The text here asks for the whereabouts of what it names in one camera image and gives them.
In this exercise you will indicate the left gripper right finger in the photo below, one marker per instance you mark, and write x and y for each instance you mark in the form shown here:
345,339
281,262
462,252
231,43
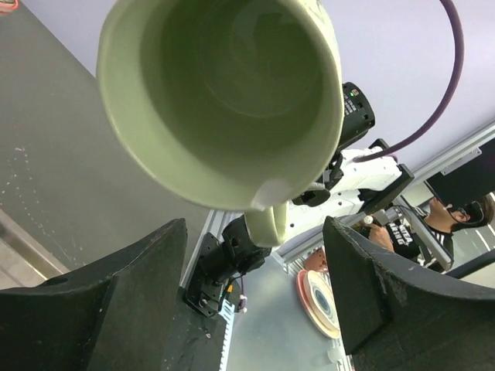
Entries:
397,315

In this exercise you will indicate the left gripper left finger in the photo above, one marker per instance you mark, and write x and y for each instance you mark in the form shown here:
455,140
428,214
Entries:
112,314

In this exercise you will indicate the green mug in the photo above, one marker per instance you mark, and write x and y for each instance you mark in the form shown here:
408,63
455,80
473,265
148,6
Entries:
230,105

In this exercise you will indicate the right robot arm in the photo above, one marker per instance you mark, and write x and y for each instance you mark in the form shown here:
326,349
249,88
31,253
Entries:
355,181

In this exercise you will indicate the stacked pink plates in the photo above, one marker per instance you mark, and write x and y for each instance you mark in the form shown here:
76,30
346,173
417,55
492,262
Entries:
316,294

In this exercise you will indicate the person with headset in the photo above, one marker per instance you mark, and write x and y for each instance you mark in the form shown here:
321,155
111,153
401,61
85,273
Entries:
442,221

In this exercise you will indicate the pink patterned bowl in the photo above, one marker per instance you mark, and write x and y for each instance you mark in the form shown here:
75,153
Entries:
8,6

